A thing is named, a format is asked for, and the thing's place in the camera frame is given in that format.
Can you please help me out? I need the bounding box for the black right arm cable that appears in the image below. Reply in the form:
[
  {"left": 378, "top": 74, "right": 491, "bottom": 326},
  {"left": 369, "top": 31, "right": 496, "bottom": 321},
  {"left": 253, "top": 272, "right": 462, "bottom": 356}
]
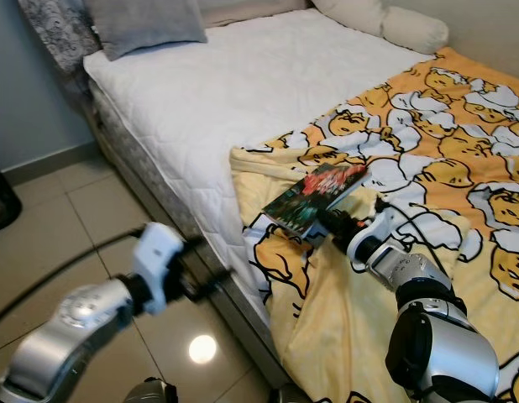
[{"left": 375, "top": 197, "right": 464, "bottom": 271}]

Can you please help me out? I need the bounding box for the yellow cartoon print blanket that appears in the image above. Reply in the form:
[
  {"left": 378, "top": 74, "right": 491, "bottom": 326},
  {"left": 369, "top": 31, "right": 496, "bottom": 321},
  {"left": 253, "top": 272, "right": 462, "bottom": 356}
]
[{"left": 230, "top": 46, "right": 519, "bottom": 403}]

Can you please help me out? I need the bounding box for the dark red-green cover book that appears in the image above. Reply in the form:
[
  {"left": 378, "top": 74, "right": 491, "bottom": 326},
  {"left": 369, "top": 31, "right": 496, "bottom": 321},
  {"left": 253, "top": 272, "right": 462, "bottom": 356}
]
[{"left": 264, "top": 162, "right": 371, "bottom": 240}]

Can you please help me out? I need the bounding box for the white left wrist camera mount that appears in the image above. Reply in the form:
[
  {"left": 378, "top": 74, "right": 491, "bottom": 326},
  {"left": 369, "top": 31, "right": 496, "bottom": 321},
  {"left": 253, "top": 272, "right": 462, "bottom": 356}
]
[{"left": 132, "top": 222, "right": 185, "bottom": 316}]

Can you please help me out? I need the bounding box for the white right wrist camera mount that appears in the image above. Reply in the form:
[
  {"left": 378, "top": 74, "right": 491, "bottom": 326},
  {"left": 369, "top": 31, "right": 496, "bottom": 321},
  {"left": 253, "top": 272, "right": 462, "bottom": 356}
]
[{"left": 348, "top": 210, "right": 399, "bottom": 263}]

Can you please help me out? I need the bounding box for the black mesh waste bin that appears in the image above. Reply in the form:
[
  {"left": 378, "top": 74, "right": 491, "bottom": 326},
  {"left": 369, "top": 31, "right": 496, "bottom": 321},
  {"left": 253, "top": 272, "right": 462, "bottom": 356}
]
[{"left": 0, "top": 160, "right": 23, "bottom": 232}]

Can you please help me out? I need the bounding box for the white quilted mattress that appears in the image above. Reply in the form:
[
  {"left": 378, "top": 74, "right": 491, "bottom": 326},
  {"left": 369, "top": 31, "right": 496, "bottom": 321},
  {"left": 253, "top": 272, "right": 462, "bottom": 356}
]
[{"left": 83, "top": 8, "right": 435, "bottom": 337}]

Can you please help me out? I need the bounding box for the beige bed base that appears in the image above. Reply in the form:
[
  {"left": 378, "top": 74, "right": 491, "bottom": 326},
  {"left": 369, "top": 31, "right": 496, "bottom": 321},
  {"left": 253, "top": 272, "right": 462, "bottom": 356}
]
[{"left": 87, "top": 109, "right": 294, "bottom": 391}]

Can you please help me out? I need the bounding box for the grey pillow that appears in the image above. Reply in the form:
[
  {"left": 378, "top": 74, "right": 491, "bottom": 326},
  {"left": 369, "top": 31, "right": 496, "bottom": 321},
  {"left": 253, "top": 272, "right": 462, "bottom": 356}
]
[{"left": 85, "top": 0, "right": 208, "bottom": 61}]

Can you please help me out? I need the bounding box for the short beige bolster pillow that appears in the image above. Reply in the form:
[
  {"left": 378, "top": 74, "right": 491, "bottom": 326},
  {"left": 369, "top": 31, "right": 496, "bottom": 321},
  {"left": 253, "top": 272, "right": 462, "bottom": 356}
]
[{"left": 381, "top": 7, "right": 450, "bottom": 55}]

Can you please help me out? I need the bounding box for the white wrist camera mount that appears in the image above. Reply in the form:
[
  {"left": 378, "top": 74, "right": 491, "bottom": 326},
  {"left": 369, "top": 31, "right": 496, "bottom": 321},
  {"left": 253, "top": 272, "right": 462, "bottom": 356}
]
[
  {"left": 348, "top": 210, "right": 399, "bottom": 263},
  {"left": 132, "top": 222, "right": 185, "bottom": 316}
]

